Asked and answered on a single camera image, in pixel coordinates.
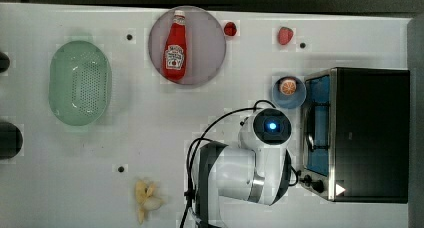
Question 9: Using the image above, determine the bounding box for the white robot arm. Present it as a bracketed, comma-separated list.
[188, 108, 292, 228]

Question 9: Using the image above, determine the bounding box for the red ketchup bottle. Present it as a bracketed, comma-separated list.
[162, 10, 187, 81]

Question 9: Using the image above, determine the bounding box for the grey round plate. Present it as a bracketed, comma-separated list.
[148, 6, 226, 85]

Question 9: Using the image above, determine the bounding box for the blue bowl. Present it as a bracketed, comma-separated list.
[271, 76, 306, 109]

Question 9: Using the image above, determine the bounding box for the orange slice toy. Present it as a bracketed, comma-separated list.
[279, 78, 297, 96]

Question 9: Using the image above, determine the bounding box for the small dark red strawberry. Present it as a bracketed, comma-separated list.
[224, 22, 237, 36]

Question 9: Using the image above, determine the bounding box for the large pink strawberry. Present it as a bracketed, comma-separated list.
[278, 27, 294, 45]

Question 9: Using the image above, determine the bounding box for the peeled banana toy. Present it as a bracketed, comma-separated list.
[135, 180, 164, 225]

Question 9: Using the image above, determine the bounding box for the green perforated colander bowl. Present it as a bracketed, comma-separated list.
[48, 41, 112, 126]

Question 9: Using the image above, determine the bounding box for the black toaster oven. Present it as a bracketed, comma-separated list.
[300, 67, 410, 203]

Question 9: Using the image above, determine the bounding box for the black cylinder cup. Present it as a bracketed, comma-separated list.
[0, 122, 23, 160]

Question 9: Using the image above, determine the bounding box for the black cylinder holder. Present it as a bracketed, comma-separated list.
[0, 52, 10, 72]

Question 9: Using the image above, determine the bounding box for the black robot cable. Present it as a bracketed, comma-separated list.
[179, 99, 301, 228]

